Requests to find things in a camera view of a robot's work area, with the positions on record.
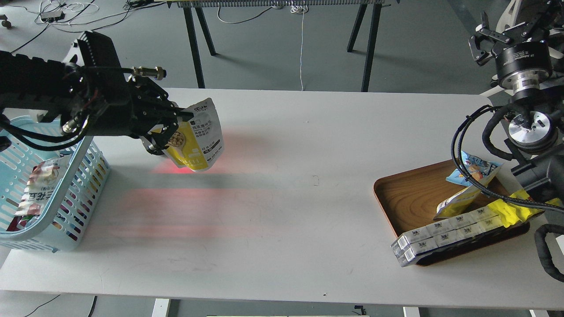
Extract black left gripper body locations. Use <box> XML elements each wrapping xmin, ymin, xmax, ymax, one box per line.
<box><xmin>63</xmin><ymin>31</ymin><xmax>170</xmax><ymax>138</ymax></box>

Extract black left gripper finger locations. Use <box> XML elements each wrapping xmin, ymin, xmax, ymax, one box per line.
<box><xmin>141</xmin><ymin>102</ymin><xmax>194</xmax><ymax>156</ymax></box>

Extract yellow bean snack pouch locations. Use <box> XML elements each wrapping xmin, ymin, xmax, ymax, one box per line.
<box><xmin>163</xmin><ymin>98</ymin><xmax>224</xmax><ymax>172</ymax></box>

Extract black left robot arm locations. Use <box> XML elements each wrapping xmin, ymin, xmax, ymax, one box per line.
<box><xmin>0</xmin><ymin>31</ymin><xmax>194</xmax><ymax>155</ymax></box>

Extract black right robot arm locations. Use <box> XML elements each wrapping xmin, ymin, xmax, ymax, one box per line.
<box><xmin>451</xmin><ymin>0</ymin><xmax>563</xmax><ymax>213</ymax></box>

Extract red white snack bag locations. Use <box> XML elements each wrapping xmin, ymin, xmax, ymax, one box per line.
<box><xmin>6</xmin><ymin>155</ymin><xmax>71</xmax><ymax>232</ymax></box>

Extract light blue plastic basket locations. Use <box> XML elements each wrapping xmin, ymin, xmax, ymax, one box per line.
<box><xmin>0</xmin><ymin>130</ymin><xmax>110</xmax><ymax>252</ymax></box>

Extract clear boxed snack pack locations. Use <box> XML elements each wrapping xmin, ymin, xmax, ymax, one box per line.
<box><xmin>390</xmin><ymin>206</ymin><xmax>504</xmax><ymax>267</ymax></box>

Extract blue snack bag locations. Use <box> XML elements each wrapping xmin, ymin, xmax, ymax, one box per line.
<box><xmin>445</xmin><ymin>151</ymin><xmax>503</xmax><ymax>187</ymax></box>

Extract yellow cartoon snack bag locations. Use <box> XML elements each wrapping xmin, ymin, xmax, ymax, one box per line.
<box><xmin>486</xmin><ymin>199</ymin><xmax>544</xmax><ymax>228</ymax></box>

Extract black power adapter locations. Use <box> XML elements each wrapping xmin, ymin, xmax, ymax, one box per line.
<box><xmin>40</xmin><ymin>10</ymin><xmax>65</xmax><ymax>23</ymax></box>

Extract black table legs behind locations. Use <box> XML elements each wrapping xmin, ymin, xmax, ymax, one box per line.
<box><xmin>184</xmin><ymin>0</ymin><xmax>383</xmax><ymax>92</ymax></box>

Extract brown wooden tray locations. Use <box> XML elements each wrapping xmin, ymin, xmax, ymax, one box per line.
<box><xmin>373</xmin><ymin>160</ymin><xmax>530</xmax><ymax>266</ymax></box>

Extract white hanging cable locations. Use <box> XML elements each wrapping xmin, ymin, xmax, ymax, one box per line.
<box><xmin>291</xmin><ymin>4</ymin><xmax>309</xmax><ymax>91</ymax></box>

